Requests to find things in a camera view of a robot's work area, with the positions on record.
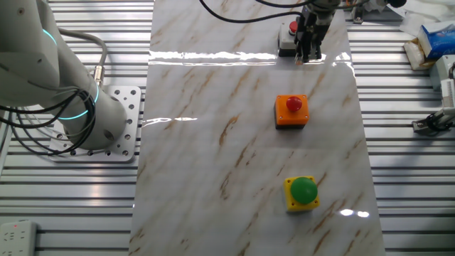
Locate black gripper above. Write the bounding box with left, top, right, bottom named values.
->
left=294, top=5, right=337, bottom=65

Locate grey box red button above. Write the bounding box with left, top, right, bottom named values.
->
left=277, top=20, right=300, bottom=58

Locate orange box red button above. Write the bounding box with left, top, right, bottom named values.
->
left=273, top=94, right=311, bottom=131

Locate yellow box green button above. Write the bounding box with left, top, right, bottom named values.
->
left=283, top=176, right=321, bottom=213

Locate tan wrapped packet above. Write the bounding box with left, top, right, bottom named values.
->
left=403, top=37, right=437, bottom=70

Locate white crumpled plastic bag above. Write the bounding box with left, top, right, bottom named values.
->
left=380, top=0, right=455, bottom=38

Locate blue tissue pack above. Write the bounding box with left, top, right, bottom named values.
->
left=417, top=21, right=455, bottom=60

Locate marble pattern board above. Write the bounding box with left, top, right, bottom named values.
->
left=128, top=0, right=387, bottom=256

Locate white power strip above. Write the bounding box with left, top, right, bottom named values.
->
left=0, top=219, right=38, bottom=256

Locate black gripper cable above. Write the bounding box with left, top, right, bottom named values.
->
left=255, top=0, right=316, bottom=9
left=198, top=0, right=305, bottom=24

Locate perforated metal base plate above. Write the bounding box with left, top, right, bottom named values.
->
left=48, top=85, right=142, bottom=163

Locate grey cable metal connector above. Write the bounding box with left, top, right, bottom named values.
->
left=58, top=28, right=108, bottom=88

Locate black base cable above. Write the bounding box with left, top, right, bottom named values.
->
left=0, top=87, right=97, bottom=157

